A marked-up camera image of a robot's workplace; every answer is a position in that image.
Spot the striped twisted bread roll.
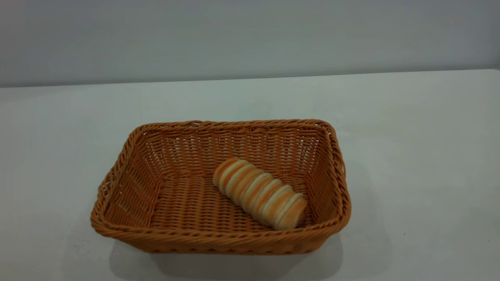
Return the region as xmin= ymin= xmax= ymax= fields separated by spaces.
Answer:
xmin=212 ymin=157 xmax=308 ymax=230

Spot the orange woven wicker basket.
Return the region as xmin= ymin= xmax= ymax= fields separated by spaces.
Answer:
xmin=90 ymin=119 xmax=352 ymax=255

